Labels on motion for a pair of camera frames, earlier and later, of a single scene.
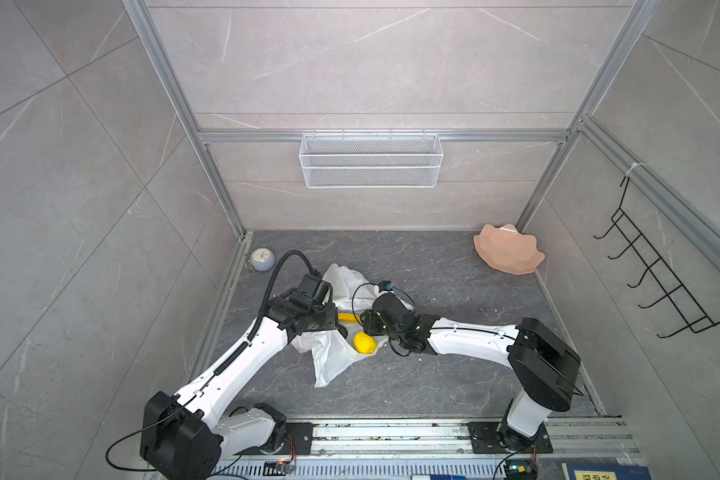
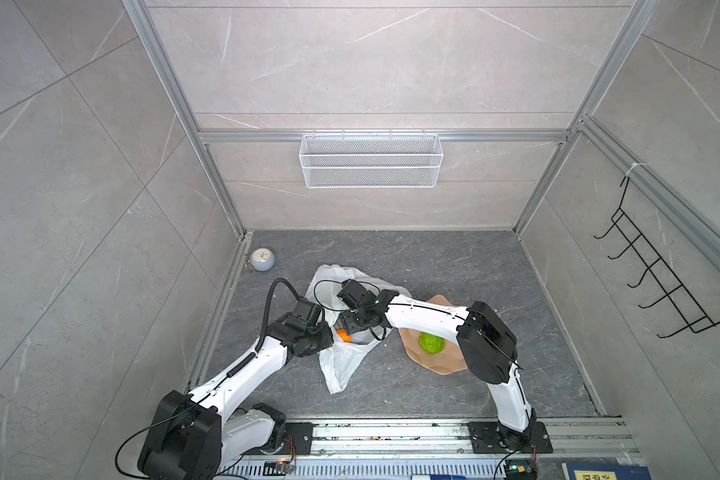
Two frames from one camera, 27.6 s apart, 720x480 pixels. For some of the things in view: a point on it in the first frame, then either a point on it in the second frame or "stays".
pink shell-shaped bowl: [508, 250] → [450, 360]
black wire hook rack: [675, 292] stays
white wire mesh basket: [371, 161] stays
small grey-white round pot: [262, 259] stays
